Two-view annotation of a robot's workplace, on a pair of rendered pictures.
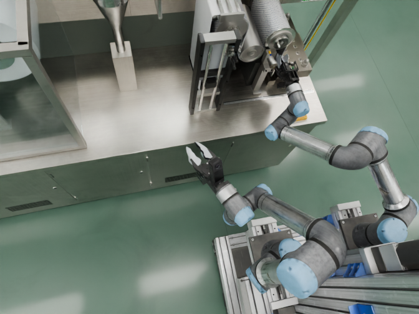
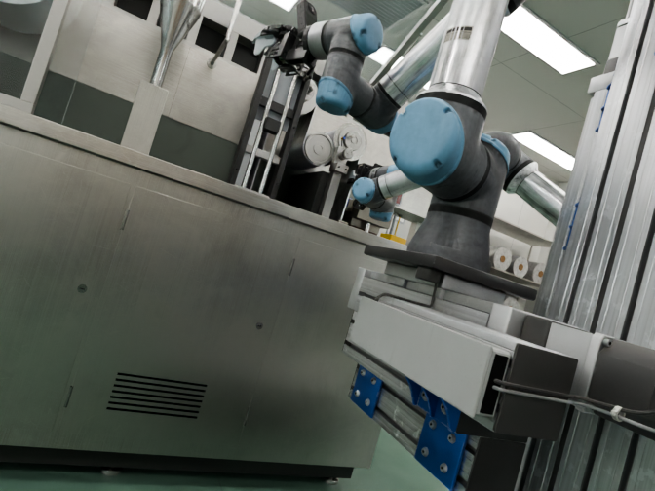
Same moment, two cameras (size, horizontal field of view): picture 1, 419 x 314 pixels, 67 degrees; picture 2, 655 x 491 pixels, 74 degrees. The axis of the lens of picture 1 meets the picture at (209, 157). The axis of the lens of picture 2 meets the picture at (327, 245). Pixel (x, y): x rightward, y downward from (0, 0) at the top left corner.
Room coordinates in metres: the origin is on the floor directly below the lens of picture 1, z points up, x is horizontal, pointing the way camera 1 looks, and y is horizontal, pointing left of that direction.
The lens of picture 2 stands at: (-0.53, -0.32, 0.76)
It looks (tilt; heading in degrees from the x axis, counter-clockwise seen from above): 2 degrees up; 6
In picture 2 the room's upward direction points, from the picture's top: 17 degrees clockwise
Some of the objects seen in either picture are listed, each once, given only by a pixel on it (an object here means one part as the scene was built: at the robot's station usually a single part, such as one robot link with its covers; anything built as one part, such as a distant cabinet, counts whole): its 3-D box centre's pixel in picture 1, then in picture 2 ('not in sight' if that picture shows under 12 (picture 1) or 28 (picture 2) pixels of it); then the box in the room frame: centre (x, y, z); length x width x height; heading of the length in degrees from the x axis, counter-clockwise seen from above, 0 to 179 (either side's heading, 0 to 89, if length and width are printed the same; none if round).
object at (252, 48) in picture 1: (244, 33); (306, 151); (1.19, 0.03, 1.18); 0.26 x 0.12 x 0.12; 31
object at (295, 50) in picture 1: (285, 45); (351, 214); (1.37, -0.20, 1.00); 0.40 x 0.16 x 0.06; 31
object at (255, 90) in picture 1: (263, 73); (333, 185); (1.09, -0.12, 1.05); 0.06 x 0.05 x 0.31; 31
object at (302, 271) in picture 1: (282, 271); (474, 28); (0.16, -0.38, 1.19); 0.15 x 0.12 x 0.55; 144
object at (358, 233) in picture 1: (371, 236); not in sight; (0.51, -0.90, 0.87); 0.15 x 0.15 x 0.10
